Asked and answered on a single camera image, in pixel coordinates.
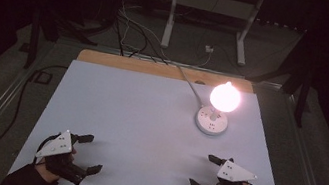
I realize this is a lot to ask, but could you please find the glowing round globe lamp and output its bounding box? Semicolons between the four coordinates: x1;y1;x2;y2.
205;78;245;126

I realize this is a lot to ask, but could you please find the white metal stand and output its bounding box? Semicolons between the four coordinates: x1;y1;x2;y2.
158;0;267;69

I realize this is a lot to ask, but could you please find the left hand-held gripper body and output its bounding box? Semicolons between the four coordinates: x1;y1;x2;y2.
31;124;95;185

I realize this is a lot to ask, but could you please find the wooden table board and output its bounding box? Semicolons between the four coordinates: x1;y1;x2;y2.
75;47;257;95

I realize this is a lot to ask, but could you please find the black floor cable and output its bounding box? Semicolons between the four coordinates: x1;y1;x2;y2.
0;55;69;185

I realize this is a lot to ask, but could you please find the black metal stand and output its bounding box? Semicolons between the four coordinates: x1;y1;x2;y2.
238;22;320;129
22;7;102;81

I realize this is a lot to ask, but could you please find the white plug adapter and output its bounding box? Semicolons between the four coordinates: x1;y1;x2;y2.
204;44;216;55

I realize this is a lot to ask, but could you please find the person's left hand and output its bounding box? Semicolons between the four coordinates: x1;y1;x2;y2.
31;141;78;185

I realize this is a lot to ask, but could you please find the white socket cable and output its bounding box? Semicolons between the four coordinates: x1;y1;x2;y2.
150;45;213;109

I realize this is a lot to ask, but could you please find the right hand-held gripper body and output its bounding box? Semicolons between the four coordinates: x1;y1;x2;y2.
200;155;261;185

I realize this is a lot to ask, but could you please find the round white power socket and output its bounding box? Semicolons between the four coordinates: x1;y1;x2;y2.
192;103;232;138

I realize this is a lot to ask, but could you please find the grey table mat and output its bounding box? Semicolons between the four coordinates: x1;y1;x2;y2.
5;50;305;185

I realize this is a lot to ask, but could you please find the bundle of black cables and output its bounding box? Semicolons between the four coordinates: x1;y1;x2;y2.
108;12;176;66

